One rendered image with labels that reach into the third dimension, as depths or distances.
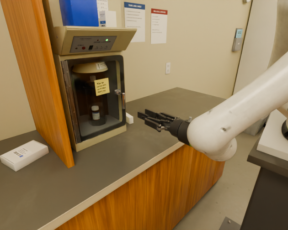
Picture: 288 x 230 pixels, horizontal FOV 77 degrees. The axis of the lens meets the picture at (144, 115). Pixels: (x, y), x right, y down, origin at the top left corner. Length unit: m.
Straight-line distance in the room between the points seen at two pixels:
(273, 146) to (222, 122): 0.62
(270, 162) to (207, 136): 0.59
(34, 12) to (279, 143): 1.13
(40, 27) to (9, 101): 0.64
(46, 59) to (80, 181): 0.48
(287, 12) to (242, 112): 0.32
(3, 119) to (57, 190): 0.63
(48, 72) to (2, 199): 0.49
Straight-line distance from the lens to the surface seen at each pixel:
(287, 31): 0.73
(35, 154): 1.00
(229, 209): 2.05
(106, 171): 0.84
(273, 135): 1.11
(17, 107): 1.28
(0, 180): 0.98
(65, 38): 0.75
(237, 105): 0.50
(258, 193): 1.24
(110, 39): 0.84
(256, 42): 3.53
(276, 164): 1.05
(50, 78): 0.73
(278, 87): 0.52
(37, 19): 0.72
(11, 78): 1.24
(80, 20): 0.75
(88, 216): 0.86
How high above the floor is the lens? 1.49
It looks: 24 degrees down
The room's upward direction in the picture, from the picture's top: straight up
